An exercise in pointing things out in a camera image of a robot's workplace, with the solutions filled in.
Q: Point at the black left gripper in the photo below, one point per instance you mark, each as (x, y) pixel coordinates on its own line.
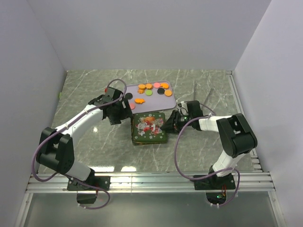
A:
(125, 112)

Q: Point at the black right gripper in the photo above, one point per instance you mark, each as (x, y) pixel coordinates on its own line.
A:
(172, 126)

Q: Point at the gold tin lid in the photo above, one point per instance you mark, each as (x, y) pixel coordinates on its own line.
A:
(148, 126)

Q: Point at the green gold cookie tin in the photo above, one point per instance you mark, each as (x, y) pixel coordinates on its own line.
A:
(149, 142)

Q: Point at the metal tongs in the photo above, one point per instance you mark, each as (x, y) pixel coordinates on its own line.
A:
(202, 93)

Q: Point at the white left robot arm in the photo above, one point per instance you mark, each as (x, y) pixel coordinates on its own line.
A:
(56, 148)

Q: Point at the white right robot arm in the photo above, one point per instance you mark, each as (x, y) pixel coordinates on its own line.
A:
(236, 135)

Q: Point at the pink round cookie left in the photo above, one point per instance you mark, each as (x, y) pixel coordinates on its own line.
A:
(132, 106)

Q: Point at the pink round cookie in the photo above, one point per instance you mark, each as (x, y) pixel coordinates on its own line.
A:
(156, 85)
(132, 106)

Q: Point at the black sandwich cookie left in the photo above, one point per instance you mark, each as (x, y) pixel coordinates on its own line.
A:
(128, 96)

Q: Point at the black sandwich cookie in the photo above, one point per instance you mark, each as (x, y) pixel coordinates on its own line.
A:
(128, 96)
(161, 91)

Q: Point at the orange fish cookie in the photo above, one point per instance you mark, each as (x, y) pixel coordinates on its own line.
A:
(139, 101)

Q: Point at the purple tray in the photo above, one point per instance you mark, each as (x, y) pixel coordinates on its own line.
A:
(153, 103)

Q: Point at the black sandwich cookie right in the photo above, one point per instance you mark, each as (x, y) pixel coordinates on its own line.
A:
(161, 91)

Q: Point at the orange sandwich cookie top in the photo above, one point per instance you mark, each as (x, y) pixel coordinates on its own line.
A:
(142, 86)

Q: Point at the green round cookie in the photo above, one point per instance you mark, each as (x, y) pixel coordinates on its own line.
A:
(148, 92)

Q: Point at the orange leaf cookie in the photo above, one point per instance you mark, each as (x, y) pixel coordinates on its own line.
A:
(149, 86)

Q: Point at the pink round cookie right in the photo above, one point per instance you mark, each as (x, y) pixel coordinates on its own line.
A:
(156, 85)

